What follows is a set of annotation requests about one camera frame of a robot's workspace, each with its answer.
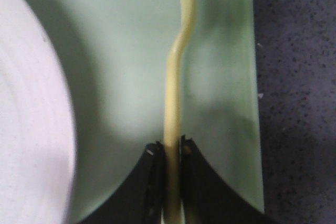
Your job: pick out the beige round plate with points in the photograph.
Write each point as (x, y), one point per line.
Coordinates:
(38, 140)

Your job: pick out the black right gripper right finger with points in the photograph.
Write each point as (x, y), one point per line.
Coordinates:
(207, 198)

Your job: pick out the yellow plastic fork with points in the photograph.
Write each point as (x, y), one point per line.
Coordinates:
(172, 122)

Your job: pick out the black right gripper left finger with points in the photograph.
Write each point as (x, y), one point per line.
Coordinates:
(139, 199)

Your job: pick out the light green plastic tray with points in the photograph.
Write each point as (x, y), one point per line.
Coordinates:
(114, 52)

